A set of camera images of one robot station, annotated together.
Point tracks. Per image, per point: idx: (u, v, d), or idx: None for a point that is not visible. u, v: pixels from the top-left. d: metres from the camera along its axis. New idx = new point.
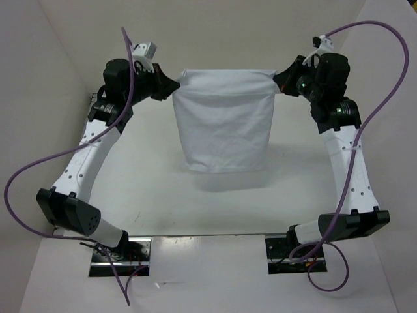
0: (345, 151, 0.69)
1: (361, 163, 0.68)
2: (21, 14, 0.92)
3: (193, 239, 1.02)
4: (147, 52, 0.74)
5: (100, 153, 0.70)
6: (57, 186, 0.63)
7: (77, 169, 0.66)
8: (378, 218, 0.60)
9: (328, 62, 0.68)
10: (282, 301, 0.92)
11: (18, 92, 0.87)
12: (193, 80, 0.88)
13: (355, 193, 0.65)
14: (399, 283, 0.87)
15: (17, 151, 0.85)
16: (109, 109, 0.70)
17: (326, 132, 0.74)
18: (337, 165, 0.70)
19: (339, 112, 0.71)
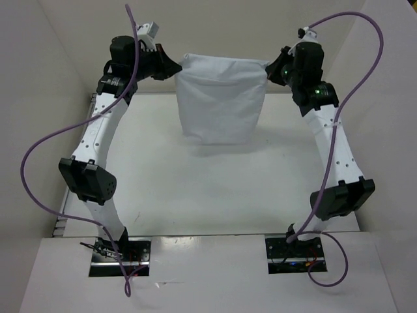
0: (326, 128, 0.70)
1: (343, 137, 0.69)
2: (21, 14, 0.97)
3: (193, 239, 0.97)
4: (150, 31, 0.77)
5: (111, 124, 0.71)
6: (75, 156, 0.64)
7: (93, 138, 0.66)
8: (364, 186, 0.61)
9: (303, 50, 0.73)
10: (283, 302, 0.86)
11: (20, 92, 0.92)
12: (194, 64, 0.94)
13: (341, 166, 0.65)
14: (405, 278, 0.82)
15: (17, 148, 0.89)
16: (116, 82, 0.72)
17: (307, 115, 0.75)
18: (321, 143, 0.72)
19: (317, 93, 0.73)
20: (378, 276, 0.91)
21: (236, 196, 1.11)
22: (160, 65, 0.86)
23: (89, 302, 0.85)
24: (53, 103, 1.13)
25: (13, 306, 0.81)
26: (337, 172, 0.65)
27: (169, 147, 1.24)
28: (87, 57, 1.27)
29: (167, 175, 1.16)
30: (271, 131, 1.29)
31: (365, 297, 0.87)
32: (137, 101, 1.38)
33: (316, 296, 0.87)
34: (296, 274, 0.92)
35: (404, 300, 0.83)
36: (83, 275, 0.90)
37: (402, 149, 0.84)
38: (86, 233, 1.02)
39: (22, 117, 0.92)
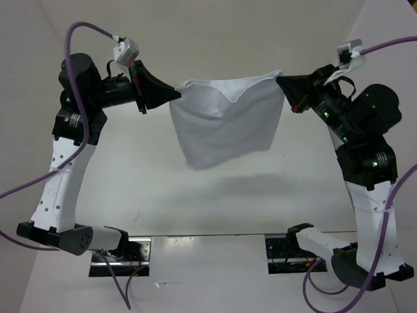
0: (376, 213, 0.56)
1: (392, 220, 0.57)
2: (17, 10, 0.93)
3: (193, 238, 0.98)
4: (123, 57, 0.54)
5: (75, 176, 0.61)
6: (35, 220, 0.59)
7: (53, 200, 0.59)
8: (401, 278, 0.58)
9: (374, 109, 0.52)
10: (283, 302, 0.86)
11: (17, 94, 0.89)
12: (195, 92, 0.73)
13: (384, 258, 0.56)
14: (406, 282, 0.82)
15: (16, 150, 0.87)
16: (75, 121, 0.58)
17: (354, 184, 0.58)
18: (363, 223, 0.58)
19: (374, 166, 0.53)
20: None
21: (237, 196, 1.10)
22: (140, 99, 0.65)
23: (88, 302, 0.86)
24: (51, 101, 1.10)
25: (13, 306, 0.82)
26: (380, 264, 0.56)
27: (170, 146, 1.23)
28: None
29: (168, 175, 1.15)
30: None
31: (365, 297, 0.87)
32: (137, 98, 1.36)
33: (317, 297, 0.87)
34: (296, 275, 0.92)
35: (405, 304, 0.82)
36: (83, 275, 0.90)
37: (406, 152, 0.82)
38: None
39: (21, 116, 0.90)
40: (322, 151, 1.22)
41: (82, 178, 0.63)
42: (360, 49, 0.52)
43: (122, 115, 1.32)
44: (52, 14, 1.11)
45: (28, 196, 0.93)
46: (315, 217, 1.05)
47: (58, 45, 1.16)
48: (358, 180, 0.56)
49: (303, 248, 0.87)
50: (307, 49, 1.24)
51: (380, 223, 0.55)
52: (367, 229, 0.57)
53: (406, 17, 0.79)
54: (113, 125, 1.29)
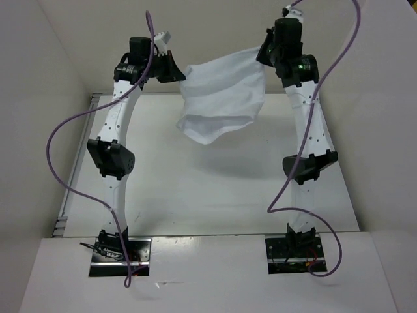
0: (305, 105, 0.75)
1: (318, 115, 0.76)
2: (21, 14, 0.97)
3: (193, 239, 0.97)
4: (164, 38, 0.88)
5: (128, 108, 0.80)
6: (101, 137, 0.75)
7: (115, 120, 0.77)
8: (329, 159, 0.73)
9: (282, 23, 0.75)
10: (283, 300, 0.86)
11: (19, 92, 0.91)
12: (194, 71, 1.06)
13: (312, 141, 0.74)
14: (404, 278, 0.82)
15: (18, 147, 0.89)
16: (131, 70, 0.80)
17: (287, 87, 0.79)
18: (299, 119, 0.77)
19: (301, 67, 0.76)
20: (378, 277, 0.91)
21: (237, 197, 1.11)
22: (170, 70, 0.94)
23: (88, 302, 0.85)
24: (53, 103, 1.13)
25: (13, 305, 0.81)
26: (309, 147, 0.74)
27: (171, 148, 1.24)
28: (87, 58, 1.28)
29: (168, 176, 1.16)
30: (271, 132, 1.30)
31: (365, 296, 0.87)
32: (139, 102, 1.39)
33: (317, 296, 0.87)
34: (296, 275, 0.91)
35: (405, 301, 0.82)
36: (83, 276, 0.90)
37: (401, 150, 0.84)
38: (85, 234, 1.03)
39: (22, 117, 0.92)
40: None
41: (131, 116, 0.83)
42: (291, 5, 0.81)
43: None
44: (55, 21, 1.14)
45: (29, 194, 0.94)
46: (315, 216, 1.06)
47: (60, 49, 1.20)
48: (287, 81, 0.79)
49: (298, 229, 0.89)
50: None
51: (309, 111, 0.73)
52: (300, 120, 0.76)
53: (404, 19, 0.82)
54: None
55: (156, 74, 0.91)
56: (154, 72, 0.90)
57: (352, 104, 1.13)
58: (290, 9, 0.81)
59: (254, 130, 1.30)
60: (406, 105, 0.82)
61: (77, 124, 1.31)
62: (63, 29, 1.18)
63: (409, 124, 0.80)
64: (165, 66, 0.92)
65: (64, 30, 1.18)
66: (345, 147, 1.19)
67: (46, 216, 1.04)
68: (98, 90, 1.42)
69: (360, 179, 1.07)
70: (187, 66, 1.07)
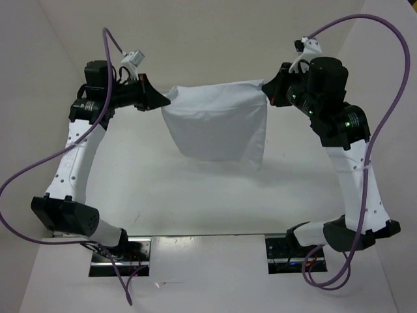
0: (356, 171, 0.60)
1: (373, 178, 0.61)
2: (19, 14, 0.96)
3: (193, 239, 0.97)
4: (133, 59, 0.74)
5: (87, 152, 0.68)
6: (50, 192, 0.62)
7: (68, 171, 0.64)
8: (389, 232, 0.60)
9: (321, 70, 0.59)
10: (282, 300, 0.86)
11: (17, 93, 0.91)
12: (183, 95, 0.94)
13: (370, 215, 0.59)
14: (404, 280, 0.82)
15: (17, 149, 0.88)
16: (90, 107, 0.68)
17: (331, 148, 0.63)
18: (347, 184, 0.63)
19: (348, 126, 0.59)
20: (378, 276, 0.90)
21: (238, 197, 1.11)
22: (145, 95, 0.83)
23: (88, 302, 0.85)
24: (53, 104, 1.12)
25: (14, 305, 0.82)
26: (367, 222, 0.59)
27: (171, 149, 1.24)
28: (87, 57, 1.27)
29: (168, 176, 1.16)
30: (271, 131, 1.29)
31: (366, 297, 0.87)
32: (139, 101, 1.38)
33: (317, 295, 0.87)
34: (296, 275, 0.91)
35: (404, 303, 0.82)
36: (83, 275, 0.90)
37: (402, 150, 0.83)
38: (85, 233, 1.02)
39: (20, 117, 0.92)
40: (322, 152, 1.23)
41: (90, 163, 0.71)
42: (307, 36, 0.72)
43: (121, 118, 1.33)
44: (53, 19, 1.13)
45: (28, 195, 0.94)
46: (314, 216, 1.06)
47: (58, 49, 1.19)
48: (333, 141, 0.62)
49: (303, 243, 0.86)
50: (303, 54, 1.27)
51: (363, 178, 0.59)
52: (352, 190, 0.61)
53: (408, 20, 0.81)
54: (113, 127, 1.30)
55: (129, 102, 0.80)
56: (124, 102, 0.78)
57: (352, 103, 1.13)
58: (307, 41, 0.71)
59: None
60: (407, 104, 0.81)
61: None
62: (62, 28, 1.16)
63: (410, 122, 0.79)
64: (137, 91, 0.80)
65: (64, 29, 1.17)
66: None
67: None
68: None
69: None
70: (174, 87, 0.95)
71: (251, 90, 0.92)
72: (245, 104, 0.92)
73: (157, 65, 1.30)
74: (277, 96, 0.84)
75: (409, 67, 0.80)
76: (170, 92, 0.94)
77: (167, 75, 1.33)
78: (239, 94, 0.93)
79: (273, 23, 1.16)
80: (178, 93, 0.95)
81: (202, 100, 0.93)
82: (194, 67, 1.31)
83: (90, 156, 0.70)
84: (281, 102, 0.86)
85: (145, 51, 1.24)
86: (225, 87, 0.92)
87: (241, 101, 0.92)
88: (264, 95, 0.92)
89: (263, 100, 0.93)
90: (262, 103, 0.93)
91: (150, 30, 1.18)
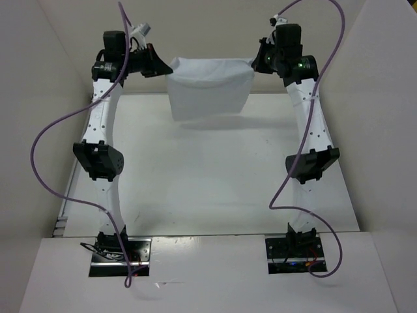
0: (305, 101, 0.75)
1: (318, 109, 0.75)
2: (21, 14, 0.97)
3: (193, 239, 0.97)
4: (142, 30, 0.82)
5: (111, 106, 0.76)
6: (86, 139, 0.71)
7: (99, 121, 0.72)
8: (329, 156, 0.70)
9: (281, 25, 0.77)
10: (282, 300, 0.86)
11: (19, 93, 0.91)
12: (184, 66, 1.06)
13: (313, 137, 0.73)
14: (404, 280, 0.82)
15: (18, 148, 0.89)
16: (109, 67, 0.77)
17: (288, 86, 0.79)
18: (300, 113, 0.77)
19: (300, 66, 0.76)
20: (378, 276, 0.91)
21: (238, 197, 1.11)
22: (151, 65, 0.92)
23: (88, 302, 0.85)
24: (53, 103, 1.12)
25: (14, 305, 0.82)
26: (310, 141, 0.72)
27: (171, 148, 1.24)
28: (88, 57, 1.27)
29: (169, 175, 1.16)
30: (270, 132, 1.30)
31: (366, 297, 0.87)
32: (139, 101, 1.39)
33: (317, 295, 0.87)
34: (296, 274, 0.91)
35: (404, 302, 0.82)
36: (83, 275, 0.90)
37: (401, 150, 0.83)
38: (85, 233, 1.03)
39: (21, 117, 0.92)
40: None
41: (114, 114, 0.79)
42: (279, 13, 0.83)
43: (121, 118, 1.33)
44: (55, 20, 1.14)
45: (29, 194, 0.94)
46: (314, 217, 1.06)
47: (60, 49, 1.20)
48: (290, 79, 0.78)
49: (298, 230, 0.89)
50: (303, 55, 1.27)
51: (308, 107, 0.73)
52: (301, 117, 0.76)
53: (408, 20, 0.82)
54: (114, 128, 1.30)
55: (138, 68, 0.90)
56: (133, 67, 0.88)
57: (352, 104, 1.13)
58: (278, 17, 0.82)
59: (254, 130, 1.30)
60: (406, 104, 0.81)
61: (76, 122, 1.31)
62: (63, 29, 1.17)
63: (411, 122, 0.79)
64: (145, 59, 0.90)
65: (64, 30, 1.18)
66: (345, 147, 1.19)
67: (47, 216, 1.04)
68: None
69: (361, 178, 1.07)
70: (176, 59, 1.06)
71: (244, 66, 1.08)
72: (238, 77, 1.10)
73: None
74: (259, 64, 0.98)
75: (408, 66, 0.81)
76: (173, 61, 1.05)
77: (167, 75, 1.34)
78: (232, 68, 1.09)
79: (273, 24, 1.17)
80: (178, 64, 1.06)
81: (202, 72, 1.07)
82: None
83: (114, 107, 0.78)
84: (262, 66, 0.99)
85: None
86: (221, 62, 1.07)
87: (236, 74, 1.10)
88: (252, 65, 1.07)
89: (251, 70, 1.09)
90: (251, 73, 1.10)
91: (150, 30, 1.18)
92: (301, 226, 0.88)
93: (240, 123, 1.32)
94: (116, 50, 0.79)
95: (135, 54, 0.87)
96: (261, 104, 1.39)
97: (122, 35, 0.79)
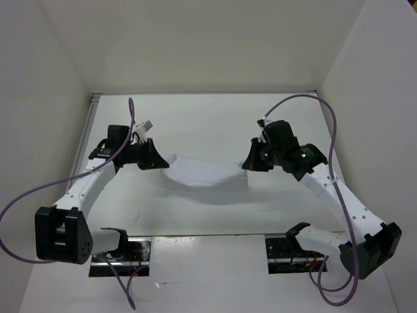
0: (328, 186, 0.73)
1: (347, 190, 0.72)
2: (21, 15, 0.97)
3: (193, 239, 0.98)
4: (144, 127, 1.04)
5: (98, 181, 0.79)
6: (58, 204, 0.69)
7: (79, 190, 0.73)
8: (391, 234, 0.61)
9: (271, 126, 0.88)
10: (282, 300, 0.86)
11: (18, 94, 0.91)
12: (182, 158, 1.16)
13: (359, 221, 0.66)
14: (404, 280, 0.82)
15: (17, 149, 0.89)
16: (107, 151, 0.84)
17: (301, 179, 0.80)
18: (328, 200, 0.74)
19: (304, 157, 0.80)
20: (378, 276, 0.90)
21: (237, 197, 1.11)
22: (148, 158, 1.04)
23: (88, 302, 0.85)
24: (53, 104, 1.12)
25: (14, 305, 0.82)
26: (360, 227, 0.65)
27: (170, 149, 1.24)
28: (87, 58, 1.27)
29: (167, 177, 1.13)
30: None
31: (366, 297, 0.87)
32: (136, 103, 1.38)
33: (317, 295, 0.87)
34: (295, 274, 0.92)
35: (404, 303, 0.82)
36: (83, 276, 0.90)
37: (401, 151, 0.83)
38: None
39: (21, 118, 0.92)
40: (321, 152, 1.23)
41: (98, 192, 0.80)
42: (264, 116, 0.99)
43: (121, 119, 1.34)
44: (54, 21, 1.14)
45: (29, 195, 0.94)
46: (313, 216, 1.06)
47: (60, 49, 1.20)
48: (300, 174, 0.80)
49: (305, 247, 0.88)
50: (303, 54, 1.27)
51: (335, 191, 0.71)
52: (333, 204, 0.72)
53: (410, 19, 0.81)
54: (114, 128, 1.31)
55: (136, 160, 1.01)
56: (134, 159, 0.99)
57: (352, 104, 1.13)
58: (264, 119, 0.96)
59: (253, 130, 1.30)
60: (407, 105, 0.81)
61: (76, 122, 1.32)
62: (62, 29, 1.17)
63: (411, 123, 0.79)
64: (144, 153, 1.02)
65: (64, 30, 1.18)
66: (346, 147, 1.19)
67: None
68: (98, 90, 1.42)
69: (360, 178, 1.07)
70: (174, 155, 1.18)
71: (234, 166, 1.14)
72: (229, 179, 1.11)
73: (157, 66, 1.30)
74: (255, 163, 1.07)
75: (409, 67, 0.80)
76: (170, 159, 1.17)
77: (168, 75, 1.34)
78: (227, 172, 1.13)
79: (272, 23, 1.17)
80: (177, 158, 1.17)
81: (203, 167, 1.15)
82: (194, 68, 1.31)
83: (98, 187, 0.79)
84: (259, 164, 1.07)
85: (145, 51, 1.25)
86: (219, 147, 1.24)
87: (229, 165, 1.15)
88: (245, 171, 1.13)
89: (244, 175, 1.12)
90: (244, 178, 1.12)
91: (150, 30, 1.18)
92: (310, 246, 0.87)
93: (240, 123, 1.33)
94: (116, 139, 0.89)
95: (137, 147, 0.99)
96: (260, 103, 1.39)
97: (124, 128, 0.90)
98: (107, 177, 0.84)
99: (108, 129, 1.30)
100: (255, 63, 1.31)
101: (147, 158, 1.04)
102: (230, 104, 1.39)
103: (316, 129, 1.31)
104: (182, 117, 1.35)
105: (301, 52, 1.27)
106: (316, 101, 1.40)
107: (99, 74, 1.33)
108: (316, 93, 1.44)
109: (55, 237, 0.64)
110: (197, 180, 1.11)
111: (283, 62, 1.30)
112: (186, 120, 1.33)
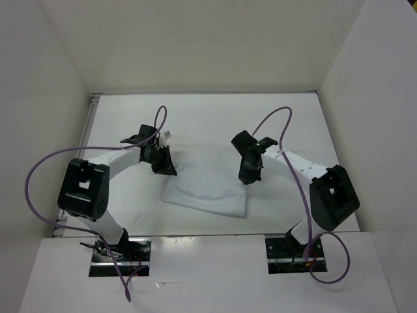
0: (278, 157, 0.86)
1: (294, 156, 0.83)
2: (21, 15, 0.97)
3: (193, 239, 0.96)
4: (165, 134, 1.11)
5: (125, 158, 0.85)
6: (90, 159, 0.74)
7: (109, 155, 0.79)
8: (335, 172, 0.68)
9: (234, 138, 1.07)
10: (282, 300, 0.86)
11: (17, 93, 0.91)
12: (187, 167, 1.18)
13: (306, 171, 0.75)
14: (405, 281, 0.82)
15: (17, 149, 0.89)
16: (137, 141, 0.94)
17: (264, 162, 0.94)
18: (285, 170, 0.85)
19: (257, 144, 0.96)
20: (378, 276, 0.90)
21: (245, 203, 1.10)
22: (165, 163, 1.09)
23: (88, 302, 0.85)
24: (53, 104, 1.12)
25: (13, 305, 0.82)
26: (307, 175, 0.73)
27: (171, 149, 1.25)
28: (87, 57, 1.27)
29: (174, 185, 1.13)
30: (270, 131, 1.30)
31: (366, 298, 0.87)
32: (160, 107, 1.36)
33: (317, 295, 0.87)
34: (296, 274, 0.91)
35: (405, 304, 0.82)
36: (83, 276, 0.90)
37: (401, 150, 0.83)
38: (85, 233, 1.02)
39: (21, 117, 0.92)
40: (322, 152, 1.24)
41: (120, 169, 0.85)
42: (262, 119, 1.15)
43: (121, 119, 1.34)
44: (54, 20, 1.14)
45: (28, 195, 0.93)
46: None
47: (59, 49, 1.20)
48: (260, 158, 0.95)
49: (302, 240, 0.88)
50: (303, 53, 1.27)
51: (283, 158, 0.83)
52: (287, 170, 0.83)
53: (411, 19, 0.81)
54: (114, 128, 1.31)
55: (153, 161, 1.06)
56: (153, 160, 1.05)
57: (352, 104, 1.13)
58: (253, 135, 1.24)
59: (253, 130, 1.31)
60: (407, 104, 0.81)
61: (77, 122, 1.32)
62: (62, 29, 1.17)
63: (411, 124, 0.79)
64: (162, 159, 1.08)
65: (64, 30, 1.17)
66: (346, 147, 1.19)
67: (47, 214, 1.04)
68: (98, 90, 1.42)
69: (360, 178, 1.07)
70: (180, 163, 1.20)
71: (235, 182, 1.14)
72: (228, 192, 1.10)
73: (158, 67, 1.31)
74: (243, 173, 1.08)
75: (410, 67, 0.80)
76: (178, 167, 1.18)
77: (169, 74, 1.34)
78: (225, 190, 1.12)
79: (272, 23, 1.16)
80: (184, 167, 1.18)
81: (208, 180, 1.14)
82: (194, 66, 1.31)
83: (124, 163, 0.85)
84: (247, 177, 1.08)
85: (146, 52, 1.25)
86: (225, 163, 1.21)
87: (230, 178, 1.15)
88: (245, 184, 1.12)
89: (244, 190, 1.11)
90: (242, 193, 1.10)
91: (150, 30, 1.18)
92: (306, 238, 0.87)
93: (240, 123, 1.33)
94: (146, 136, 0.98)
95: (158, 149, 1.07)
96: (260, 103, 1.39)
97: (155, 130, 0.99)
98: (132, 159, 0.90)
99: (109, 129, 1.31)
100: (255, 63, 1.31)
101: (164, 162, 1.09)
102: (230, 104, 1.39)
103: (316, 128, 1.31)
104: (182, 116, 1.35)
105: (301, 52, 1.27)
106: (316, 101, 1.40)
107: (99, 74, 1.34)
108: (316, 92, 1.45)
109: (78, 190, 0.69)
110: (203, 192, 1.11)
111: (283, 62, 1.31)
112: (187, 120, 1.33)
